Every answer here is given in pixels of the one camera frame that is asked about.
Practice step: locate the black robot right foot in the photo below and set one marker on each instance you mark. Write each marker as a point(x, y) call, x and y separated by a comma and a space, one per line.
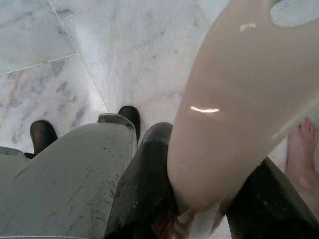
point(130, 117)

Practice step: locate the black robot foot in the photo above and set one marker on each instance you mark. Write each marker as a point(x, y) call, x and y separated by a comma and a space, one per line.
point(130, 117)
point(42, 137)

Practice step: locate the person's bare foot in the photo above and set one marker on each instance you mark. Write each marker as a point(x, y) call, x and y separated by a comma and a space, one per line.
point(302, 154)

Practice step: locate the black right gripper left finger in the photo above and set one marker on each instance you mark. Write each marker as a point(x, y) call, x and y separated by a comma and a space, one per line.
point(142, 179)

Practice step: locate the beige plastic dustpan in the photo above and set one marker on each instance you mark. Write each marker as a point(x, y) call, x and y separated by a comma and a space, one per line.
point(236, 87)

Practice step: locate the black robot left foot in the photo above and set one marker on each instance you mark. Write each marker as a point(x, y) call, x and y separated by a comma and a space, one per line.
point(42, 137)

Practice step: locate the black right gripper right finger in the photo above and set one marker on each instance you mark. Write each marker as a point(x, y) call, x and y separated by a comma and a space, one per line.
point(269, 206)

